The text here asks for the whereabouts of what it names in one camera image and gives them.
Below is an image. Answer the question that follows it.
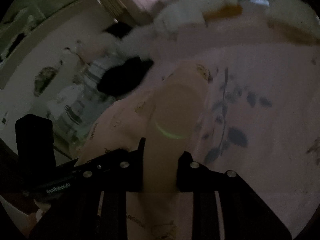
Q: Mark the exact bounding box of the pink printed bed sheet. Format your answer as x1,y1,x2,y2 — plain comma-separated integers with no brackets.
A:
75,0,320,240

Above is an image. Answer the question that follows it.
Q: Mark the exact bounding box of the plaid green white garment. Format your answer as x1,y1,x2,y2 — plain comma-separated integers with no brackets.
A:
47,56,124,143

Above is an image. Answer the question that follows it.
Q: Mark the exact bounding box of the white plush toy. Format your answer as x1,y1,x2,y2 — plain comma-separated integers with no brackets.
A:
63,38,117,65

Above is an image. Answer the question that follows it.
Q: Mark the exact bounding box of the white fluffy pillow right side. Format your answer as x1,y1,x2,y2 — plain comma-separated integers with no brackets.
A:
265,0,319,44

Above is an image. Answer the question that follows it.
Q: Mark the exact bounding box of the white fluffy blanket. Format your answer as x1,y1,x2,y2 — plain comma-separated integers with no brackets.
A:
117,24,157,60

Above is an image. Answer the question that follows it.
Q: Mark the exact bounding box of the white fluffy pillow with orange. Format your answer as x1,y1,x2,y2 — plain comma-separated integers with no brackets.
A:
153,0,238,36

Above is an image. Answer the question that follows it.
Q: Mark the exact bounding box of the black garment on bed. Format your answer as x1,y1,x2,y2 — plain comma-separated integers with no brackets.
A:
97,57,154,99

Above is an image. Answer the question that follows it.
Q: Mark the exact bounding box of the cream bear print garment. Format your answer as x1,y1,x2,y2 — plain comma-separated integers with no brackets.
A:
77,62,209,239

